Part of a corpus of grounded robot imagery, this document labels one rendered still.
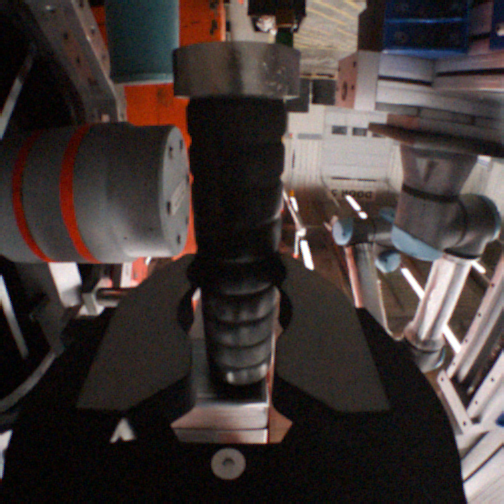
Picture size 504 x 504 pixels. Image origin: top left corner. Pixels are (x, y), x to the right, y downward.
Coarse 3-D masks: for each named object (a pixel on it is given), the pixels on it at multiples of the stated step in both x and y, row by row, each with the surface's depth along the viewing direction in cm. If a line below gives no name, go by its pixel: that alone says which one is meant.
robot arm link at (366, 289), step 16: (336, 224) 86; (352, 224) 83; (368, 224) 84; (336, 240) 87; (352, 240) 83; (368, 240) 84; (352, 256) 83; (368, 256) 82; (352, 272) 83; (368, 272) 80; (368, 288) 79; (368, 304) 79; (384, 320) 78
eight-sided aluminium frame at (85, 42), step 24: (24, 0) 25; (48, 0) 26; (72, 0) 27; (48, 24) 30; (72, 24) 30; (96, 24) 34; (72, 48) 36; (96, 48) 35; (72, 72) 38; (96, 72) 38; (96, 96) 43; (120, 96) 45; (96, 120) 46; (120, 120) 47; (96, 264) 50; (120, 264) 50; (0, 432) 19; (0, 456) 18
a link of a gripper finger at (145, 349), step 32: (192, 256) 12; (160, 288) 10; (192, 288) 12; (128, 320) 9; (160, 320) 9; (192, 320) 11; (128, 352) 8; (160, 352) 8; (192, 352) 8; (96, 384) 6; (128, 384) 7; (160, 384) 7; (192, 384) 7; (128, 416) 6; (160, 416) 7
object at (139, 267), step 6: (138, 258) 58; (144, 258) 61; (132, 264) 54; (138, 264) 58; (144, 264) 61; (132, 270) 54; (138, 270) 58; (144, 270) 61; (132, 276) 54; (138, 276) 57; (144, 276) 61; (132, 282) 55; (138, 282) 57
